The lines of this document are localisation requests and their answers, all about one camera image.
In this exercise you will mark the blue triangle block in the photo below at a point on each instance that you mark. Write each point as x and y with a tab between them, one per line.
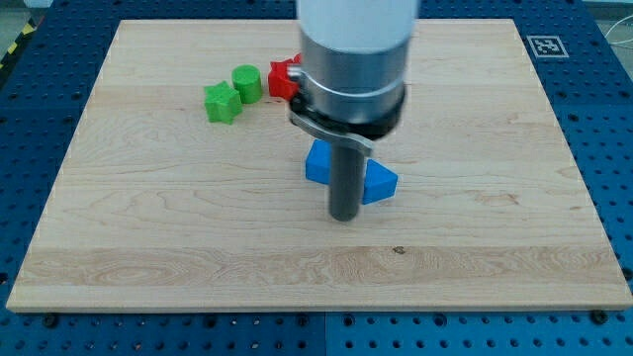
380	183

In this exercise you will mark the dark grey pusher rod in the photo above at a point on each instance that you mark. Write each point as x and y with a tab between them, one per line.
346	181

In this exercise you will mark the blue cube block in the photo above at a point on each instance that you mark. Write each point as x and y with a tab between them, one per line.
317	163

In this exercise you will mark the black and white fiducial tag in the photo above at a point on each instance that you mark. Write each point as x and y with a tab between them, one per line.
545	46

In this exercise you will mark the green cylinder block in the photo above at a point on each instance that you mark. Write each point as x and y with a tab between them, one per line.
246	80

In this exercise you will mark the green star block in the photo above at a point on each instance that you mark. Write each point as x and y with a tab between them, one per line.
222	103

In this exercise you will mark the red star block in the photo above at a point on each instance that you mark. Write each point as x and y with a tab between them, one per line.
279	83

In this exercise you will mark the light wooden board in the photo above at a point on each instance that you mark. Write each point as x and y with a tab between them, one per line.
155	209

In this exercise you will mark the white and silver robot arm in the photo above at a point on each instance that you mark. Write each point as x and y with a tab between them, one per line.
351	75

